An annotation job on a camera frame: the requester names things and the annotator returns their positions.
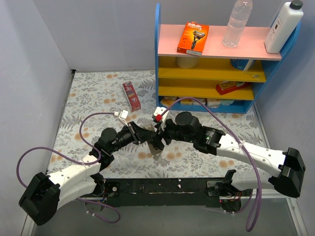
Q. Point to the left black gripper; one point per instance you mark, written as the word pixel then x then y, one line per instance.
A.
pixel 134 132

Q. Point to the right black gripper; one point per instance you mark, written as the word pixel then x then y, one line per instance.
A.
pixel 160 134

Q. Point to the white remote control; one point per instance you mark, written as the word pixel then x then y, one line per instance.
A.
pixel 153 150

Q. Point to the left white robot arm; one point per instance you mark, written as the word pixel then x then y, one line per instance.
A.
pixel 45 194

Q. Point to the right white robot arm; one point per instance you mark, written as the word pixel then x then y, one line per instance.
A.
pixel 282 171

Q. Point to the red toothpaste box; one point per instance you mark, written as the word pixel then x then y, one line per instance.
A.
pixel 131 96

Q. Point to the yellow orange box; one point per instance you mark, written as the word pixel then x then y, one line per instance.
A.
pixel 168 101

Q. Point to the floral table mat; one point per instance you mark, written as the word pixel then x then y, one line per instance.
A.
pixel 92 99

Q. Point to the white cup on shelf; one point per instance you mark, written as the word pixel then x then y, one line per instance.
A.
pixel 186 62

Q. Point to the red box on shelf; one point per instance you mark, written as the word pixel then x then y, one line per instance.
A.
pixel 230 86

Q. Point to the blue yellow pink shelf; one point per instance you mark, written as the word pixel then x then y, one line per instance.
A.
pixel 214 65

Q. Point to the orange razor box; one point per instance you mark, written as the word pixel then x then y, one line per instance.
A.
pixel 193 39

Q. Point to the blue white container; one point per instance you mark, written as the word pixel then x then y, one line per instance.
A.
pixel 242 64

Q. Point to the clear plastic water bottle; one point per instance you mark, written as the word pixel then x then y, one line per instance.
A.
pixel 237 22

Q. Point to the white bottle black cap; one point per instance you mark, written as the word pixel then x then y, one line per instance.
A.
pixel 283 25

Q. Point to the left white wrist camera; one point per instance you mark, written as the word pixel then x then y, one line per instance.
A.
pixel 122 116

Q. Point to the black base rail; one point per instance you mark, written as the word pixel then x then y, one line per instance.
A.
pixel 205 192

